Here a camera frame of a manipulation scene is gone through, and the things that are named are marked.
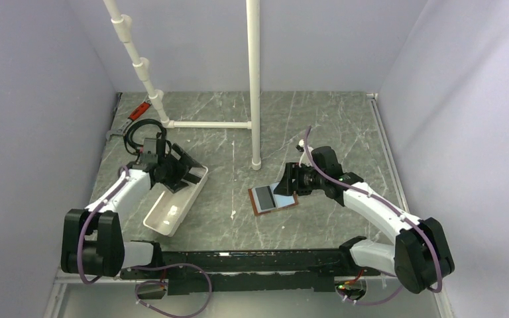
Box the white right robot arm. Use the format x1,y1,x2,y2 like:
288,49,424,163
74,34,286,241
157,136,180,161
274,162,455,293

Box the dark grey credit card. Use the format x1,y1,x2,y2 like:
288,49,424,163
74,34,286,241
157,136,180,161
253,185,275,213

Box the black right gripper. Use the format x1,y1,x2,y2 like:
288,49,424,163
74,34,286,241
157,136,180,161
274,162,326,196

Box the coiled black cable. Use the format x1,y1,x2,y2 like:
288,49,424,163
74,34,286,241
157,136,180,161
123,119,168,156

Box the light blue credit card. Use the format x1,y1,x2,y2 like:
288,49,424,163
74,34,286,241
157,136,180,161
270,182,298,209

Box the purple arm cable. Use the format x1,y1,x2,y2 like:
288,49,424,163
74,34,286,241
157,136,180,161
76,166,213,318
302,126,443,307

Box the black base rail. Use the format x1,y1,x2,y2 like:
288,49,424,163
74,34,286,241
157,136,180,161
119,244,380,295

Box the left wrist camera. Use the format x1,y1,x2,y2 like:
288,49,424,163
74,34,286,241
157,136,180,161
138,138,171,163

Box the white PVC pipe frame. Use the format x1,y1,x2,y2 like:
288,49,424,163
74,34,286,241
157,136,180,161
104,1,262,170

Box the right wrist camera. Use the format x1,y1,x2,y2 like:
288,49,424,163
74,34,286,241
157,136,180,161
311,146,343,178

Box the brown leather card holder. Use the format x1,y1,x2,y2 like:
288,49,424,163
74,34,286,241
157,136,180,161
248,182,299,216

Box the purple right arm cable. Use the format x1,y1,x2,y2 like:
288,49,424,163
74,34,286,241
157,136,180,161
302,126,443,307

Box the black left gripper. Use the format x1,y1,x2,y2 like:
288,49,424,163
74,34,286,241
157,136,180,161
158,144,201,193

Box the white plastic tray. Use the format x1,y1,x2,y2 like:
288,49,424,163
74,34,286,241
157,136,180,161
142,165,209,237

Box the red handled pliers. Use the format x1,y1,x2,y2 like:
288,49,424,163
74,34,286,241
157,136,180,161
105,101,151,140

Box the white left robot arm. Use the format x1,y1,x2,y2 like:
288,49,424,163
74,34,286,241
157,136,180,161
60,138,208,284

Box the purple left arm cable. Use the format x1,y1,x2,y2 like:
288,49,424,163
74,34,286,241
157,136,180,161
76,166,213,318

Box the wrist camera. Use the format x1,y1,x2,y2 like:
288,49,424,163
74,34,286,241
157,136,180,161
138,138,171,163
311,146,343,178

